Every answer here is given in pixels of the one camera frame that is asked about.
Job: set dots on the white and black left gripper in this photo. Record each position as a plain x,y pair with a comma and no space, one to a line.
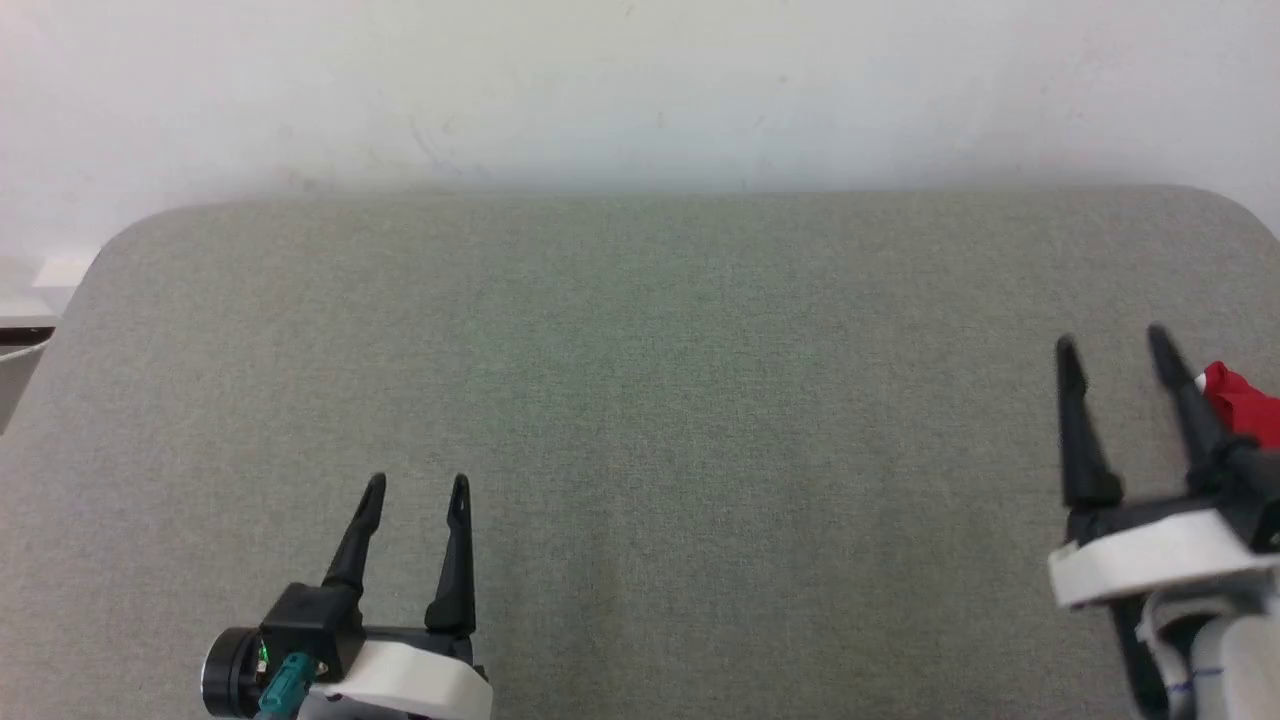
410,675

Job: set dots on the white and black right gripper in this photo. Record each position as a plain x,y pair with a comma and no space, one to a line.
1150,555

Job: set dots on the red fleece garment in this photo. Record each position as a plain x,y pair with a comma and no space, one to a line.
1245,405

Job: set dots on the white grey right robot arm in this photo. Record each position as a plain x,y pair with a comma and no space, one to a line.
1220,660

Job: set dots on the grey fabric sofa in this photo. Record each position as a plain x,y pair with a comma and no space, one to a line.
640,400

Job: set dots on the white plastic basket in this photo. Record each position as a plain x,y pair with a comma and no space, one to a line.
18,375

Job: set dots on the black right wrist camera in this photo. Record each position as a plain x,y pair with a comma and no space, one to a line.
1255,490

